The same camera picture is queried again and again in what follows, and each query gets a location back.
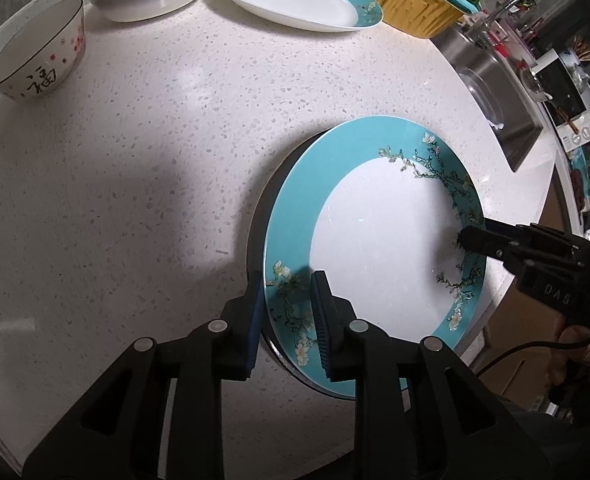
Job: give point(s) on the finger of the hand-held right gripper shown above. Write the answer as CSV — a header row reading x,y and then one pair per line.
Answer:
x,y
480,241
525,230

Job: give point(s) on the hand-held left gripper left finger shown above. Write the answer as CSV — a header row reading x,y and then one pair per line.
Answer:
x,y
253,330

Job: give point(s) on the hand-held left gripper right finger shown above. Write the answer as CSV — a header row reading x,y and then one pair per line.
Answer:
x,y
321,330

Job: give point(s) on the dark rimmed plate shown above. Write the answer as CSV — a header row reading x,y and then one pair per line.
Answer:
x,y
256,245

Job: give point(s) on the teal floral round plate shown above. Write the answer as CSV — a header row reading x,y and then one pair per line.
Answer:
x,y
375,240

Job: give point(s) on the white bowl with red flowers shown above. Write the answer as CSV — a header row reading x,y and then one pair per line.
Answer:
x,y
50,60

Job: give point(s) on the brown cardboard box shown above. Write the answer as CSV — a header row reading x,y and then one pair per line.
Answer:
x,y
520,330

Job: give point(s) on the stainless steel sink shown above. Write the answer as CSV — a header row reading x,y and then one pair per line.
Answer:
x,y
505,110

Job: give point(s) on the white countertop appliance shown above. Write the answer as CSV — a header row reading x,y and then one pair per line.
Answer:
x,y
565,95

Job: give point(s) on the chrome faucet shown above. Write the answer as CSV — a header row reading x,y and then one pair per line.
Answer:
x,y
507,2

